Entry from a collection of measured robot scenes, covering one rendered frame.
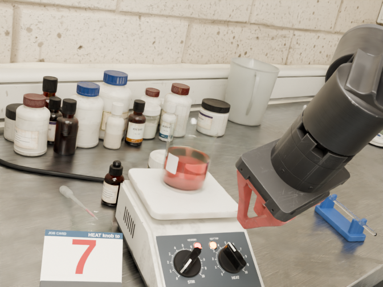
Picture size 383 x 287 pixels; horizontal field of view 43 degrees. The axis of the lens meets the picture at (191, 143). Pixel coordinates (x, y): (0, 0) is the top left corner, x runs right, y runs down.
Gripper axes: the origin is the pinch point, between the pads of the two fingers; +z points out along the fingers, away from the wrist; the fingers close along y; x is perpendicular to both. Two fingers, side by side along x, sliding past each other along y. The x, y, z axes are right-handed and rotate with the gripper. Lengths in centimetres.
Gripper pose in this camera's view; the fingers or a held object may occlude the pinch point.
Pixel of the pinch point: (253, 214)
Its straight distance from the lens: 51.8
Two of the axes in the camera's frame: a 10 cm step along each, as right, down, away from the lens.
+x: 5.6, 7.5, -3.5
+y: -7.5, 2.7, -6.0
